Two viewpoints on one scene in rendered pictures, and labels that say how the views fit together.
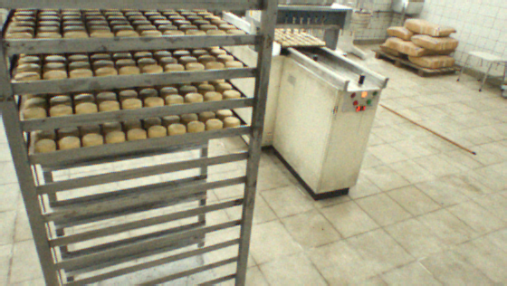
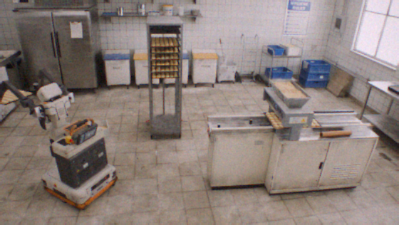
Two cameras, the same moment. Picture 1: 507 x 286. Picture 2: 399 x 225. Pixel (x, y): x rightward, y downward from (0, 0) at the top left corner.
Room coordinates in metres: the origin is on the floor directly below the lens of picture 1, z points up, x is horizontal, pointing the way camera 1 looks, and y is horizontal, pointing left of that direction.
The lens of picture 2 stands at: (2.83, -3.38, 2.45)
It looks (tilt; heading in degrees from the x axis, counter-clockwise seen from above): 26 degrees down; 107
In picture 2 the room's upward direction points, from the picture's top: 3 degrees clockwise
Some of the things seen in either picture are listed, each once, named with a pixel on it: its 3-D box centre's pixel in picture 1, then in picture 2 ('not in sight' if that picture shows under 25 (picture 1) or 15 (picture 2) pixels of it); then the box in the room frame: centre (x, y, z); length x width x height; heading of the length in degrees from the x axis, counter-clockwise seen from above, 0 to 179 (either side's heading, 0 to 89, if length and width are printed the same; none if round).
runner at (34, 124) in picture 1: (149, 110); not in sight; (0.86, 0.27, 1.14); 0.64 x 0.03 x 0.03; 118
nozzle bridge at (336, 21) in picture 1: (296, 26); (284, 112); (2.87, -0.26, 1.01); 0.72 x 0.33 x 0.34; 115
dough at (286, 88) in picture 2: not in sight; (288, 91); (2.87, -0.26, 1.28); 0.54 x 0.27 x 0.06; 115
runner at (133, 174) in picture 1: (152, 168); not in sight; (0.86, 0.27, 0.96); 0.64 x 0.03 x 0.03; 118
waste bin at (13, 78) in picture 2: not in sight; (11, 73); (-2.96, 0.73, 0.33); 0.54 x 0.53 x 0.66; 28
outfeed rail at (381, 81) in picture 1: (302, 40); (296, 128); (3.03, -0.35, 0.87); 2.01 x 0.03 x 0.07; 25
